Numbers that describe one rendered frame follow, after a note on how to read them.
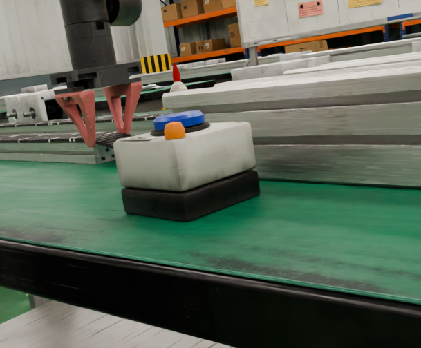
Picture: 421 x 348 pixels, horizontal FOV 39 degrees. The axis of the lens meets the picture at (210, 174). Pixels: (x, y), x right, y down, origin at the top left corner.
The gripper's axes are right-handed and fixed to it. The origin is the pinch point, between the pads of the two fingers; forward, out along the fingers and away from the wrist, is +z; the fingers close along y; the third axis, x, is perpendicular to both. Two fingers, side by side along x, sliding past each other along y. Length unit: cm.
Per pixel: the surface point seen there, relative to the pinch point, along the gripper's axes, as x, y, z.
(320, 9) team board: 164, 268, -28
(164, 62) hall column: 623, 505, -15
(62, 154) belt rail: 10.4, -1.4, 2.1
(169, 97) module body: -20.6, -5.0, -4.8
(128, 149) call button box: -29.8, -17.0, -2.2
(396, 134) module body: -45.4, -4.9, -0.8
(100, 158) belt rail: 0.6, -1.3, 2.6
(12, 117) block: 93, 29, -1
